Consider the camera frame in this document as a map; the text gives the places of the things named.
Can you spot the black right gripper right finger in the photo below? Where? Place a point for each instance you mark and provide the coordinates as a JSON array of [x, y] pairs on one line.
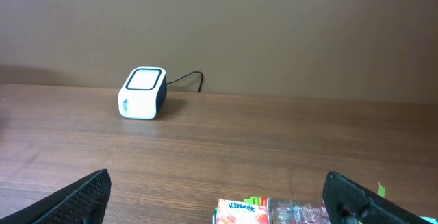
[[347, 202]]

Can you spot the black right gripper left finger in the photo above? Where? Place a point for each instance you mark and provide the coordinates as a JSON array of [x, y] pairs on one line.
[[82, 202]]

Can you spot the green snack bag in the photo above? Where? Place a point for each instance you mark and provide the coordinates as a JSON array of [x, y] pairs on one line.
[[282, 210]]

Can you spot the light teal tissue packet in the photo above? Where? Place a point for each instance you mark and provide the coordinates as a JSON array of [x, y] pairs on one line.
[[430, 219]]

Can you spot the green white gum pack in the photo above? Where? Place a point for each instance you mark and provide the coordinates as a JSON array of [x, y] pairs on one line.
[[214, 216]]

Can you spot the white barcode scanner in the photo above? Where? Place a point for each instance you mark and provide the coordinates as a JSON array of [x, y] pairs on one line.
[[143, 93]]

